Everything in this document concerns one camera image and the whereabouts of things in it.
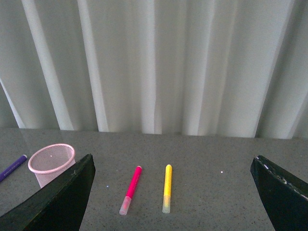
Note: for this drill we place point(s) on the purple pen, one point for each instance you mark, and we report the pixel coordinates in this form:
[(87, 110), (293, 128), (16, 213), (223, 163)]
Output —
[(9, 170)]

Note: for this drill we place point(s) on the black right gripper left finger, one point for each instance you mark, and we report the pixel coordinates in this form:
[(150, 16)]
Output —
[(58, 206)]

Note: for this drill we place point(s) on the pink mesh cup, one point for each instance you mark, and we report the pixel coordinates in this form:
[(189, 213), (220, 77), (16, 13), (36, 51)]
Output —
[(51, 161)]

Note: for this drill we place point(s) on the pink pen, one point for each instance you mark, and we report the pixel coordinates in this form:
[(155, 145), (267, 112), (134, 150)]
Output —
[(131, 190)]

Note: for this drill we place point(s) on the white curtain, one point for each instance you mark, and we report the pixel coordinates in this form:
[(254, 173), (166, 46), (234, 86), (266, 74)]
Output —
[(236, 68)]

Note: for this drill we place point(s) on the yellow pen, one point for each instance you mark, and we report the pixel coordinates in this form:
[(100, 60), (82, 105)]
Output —
[(167, 189)]

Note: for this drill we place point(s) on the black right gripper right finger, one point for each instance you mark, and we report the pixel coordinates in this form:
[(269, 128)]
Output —
[(283, 195)]

